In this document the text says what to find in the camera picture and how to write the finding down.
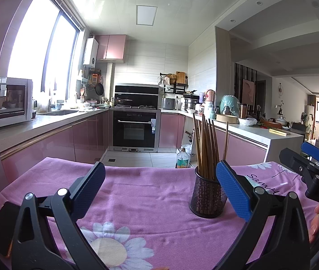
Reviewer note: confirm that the teal plastic bag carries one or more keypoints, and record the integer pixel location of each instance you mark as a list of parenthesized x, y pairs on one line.
[(229, 104)]

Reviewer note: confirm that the round bamboo steamer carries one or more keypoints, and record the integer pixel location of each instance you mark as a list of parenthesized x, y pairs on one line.
[(227, 118)]

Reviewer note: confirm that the white water heater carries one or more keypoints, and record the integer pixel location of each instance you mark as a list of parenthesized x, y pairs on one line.
[(90, 52)]

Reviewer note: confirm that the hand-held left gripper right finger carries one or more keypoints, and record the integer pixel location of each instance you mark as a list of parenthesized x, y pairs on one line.
[(231, 189)]

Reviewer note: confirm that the black smartphone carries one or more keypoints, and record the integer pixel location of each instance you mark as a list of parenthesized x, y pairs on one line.
[(3, 227)]

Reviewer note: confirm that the yellow flat box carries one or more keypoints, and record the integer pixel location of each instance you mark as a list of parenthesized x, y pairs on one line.
[(279, 131)]

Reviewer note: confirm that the bundle of wooden chopsticks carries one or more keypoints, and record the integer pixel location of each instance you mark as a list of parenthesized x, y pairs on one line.
[(206, 146)]

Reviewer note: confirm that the pink thermos jug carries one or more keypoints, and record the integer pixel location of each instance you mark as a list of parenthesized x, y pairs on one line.
[(210, 95)]

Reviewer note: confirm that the pink base cabinets under peninsula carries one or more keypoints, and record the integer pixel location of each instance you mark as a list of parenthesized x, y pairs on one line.
[(243, 152)]

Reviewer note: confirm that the white countertop oven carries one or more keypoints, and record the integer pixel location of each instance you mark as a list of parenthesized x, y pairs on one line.
[(12, 102)]

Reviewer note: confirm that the brown wall picture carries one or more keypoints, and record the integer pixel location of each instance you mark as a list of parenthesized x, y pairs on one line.
[(248, 91)]

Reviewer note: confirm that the pink floral tablecloth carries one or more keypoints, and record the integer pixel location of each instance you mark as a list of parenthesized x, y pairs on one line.
[(148, 202)]

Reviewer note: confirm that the black built-in oven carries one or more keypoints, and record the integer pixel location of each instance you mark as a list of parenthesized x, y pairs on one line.
[(134, 130)]

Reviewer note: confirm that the wooden cutting board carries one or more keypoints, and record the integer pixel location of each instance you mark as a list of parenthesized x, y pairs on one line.
[(180, 77)]

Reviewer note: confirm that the ceiling light panel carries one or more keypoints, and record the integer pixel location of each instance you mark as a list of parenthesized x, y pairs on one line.
[(146, 15)]

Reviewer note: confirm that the gas stove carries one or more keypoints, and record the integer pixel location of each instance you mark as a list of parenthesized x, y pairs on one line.
[(137, 107)]

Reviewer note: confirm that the black range hood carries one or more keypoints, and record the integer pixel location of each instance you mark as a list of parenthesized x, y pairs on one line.
[(137, 94)]

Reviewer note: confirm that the kitchen window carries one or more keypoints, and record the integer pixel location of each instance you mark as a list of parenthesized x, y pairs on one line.
[(30, 47)]

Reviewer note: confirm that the black mesh holder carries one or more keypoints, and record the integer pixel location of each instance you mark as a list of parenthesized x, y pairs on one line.
[(206, 199)]

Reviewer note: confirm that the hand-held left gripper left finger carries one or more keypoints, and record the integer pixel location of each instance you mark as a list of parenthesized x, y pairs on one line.
[(90, 187)]

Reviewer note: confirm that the plastic oil bottle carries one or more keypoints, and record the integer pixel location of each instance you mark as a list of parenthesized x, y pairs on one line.
[(182, 159)]

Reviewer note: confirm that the silver rice cooker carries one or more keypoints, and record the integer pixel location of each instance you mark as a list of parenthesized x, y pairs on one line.
[(168, 104)]

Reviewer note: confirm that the pink base cabinets under window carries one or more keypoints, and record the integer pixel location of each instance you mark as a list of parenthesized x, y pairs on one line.
[(64, 143)]

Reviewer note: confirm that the black wall rack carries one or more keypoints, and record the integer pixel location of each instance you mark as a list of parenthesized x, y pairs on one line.
[(177, 87)]

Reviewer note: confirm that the stainless steel pot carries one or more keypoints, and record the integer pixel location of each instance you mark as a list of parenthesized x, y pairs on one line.
[(191, 104)]

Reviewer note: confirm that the pink wall cabinet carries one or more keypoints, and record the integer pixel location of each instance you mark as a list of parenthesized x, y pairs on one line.
[(110, 47)]

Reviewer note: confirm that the white plastic bag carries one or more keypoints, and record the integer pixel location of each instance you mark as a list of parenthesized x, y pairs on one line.
[(247, 121)]

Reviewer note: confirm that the hanging frying pan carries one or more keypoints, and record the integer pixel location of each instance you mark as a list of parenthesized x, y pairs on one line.
[(99, 89)]

